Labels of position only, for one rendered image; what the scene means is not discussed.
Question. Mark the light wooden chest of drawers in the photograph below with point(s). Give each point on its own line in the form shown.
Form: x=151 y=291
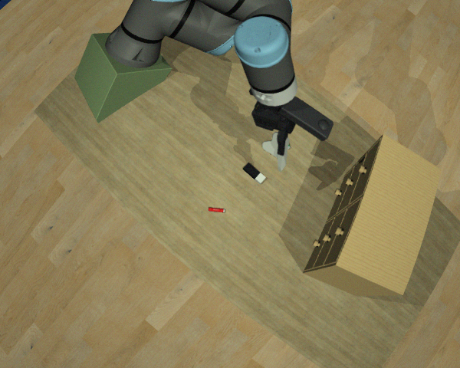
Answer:
x=383 y=243

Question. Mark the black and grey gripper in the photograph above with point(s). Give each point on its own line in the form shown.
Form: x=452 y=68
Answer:
x=267 y=117

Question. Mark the brown wooden drawer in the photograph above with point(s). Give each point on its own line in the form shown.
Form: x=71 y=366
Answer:
x=340 y=193
x=342 y=233
x=329 y=240
x=365 y=171
x=318 y=246
x=351 y=185

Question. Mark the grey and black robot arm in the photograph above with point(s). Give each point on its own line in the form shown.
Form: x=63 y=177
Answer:
x=261 y=43

